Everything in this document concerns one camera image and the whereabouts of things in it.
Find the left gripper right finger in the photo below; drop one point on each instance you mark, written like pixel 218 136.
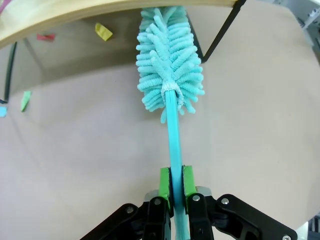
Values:
pixel 190 182

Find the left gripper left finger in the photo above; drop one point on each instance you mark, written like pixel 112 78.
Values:
pixel 163 185

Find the teal microfibre duster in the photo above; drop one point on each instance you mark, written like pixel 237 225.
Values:
pixel 172 135

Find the green paper scrap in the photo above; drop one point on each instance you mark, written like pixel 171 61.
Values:
pixel 25 100

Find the yellow paper scrap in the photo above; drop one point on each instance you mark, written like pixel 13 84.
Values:
pixel 103 32

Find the cyan paper scrap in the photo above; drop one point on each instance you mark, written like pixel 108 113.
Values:
pixel 2 111

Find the red paper scrap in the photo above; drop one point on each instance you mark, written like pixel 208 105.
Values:
pixel 46 37

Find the magenta paper scrap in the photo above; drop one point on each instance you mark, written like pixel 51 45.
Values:
pixel 2 5

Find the black frame wooden two-tier shelf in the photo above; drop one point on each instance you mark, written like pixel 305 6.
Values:
pixel 75 12

